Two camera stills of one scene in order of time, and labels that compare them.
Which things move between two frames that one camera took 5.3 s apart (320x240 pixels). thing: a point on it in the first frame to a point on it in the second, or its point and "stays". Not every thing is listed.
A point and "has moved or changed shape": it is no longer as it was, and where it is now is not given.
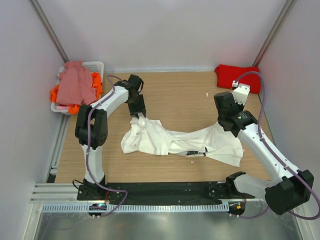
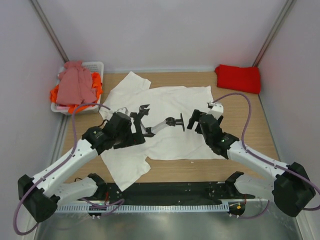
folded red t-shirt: x=225 y=74 stays
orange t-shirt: x=74 y=108 stays
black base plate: x=167 y=192 stays
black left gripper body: x=137 y=105 to x=127 y=138
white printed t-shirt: x=151 y=136 has moved or changed shape
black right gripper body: x=240 y=107 to x=195 y=117
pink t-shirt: x=75 y=85 stays
